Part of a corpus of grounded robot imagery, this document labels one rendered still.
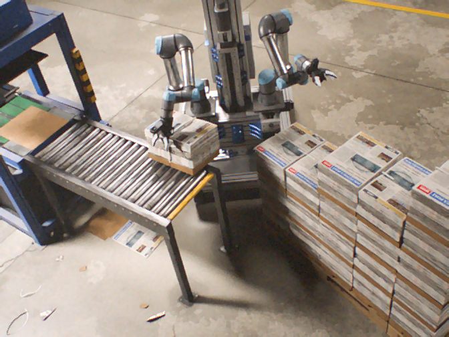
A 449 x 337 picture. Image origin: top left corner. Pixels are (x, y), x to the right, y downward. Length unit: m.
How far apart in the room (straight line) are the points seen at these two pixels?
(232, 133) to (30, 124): 1.55
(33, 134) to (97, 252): 1.01
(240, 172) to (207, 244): 0.63
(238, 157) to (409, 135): 1.52
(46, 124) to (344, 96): 2.76
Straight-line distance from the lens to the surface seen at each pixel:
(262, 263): 3.82
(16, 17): 3.85
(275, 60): 3.45
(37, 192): 4.30
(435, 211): 2.50
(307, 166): 3.26
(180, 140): 3.22
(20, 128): 4.28
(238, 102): 3.90
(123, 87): 5.85
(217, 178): 3.36
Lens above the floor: 3.06
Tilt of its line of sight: 43 degrees down
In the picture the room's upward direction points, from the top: 10 degrees counter-clockwise
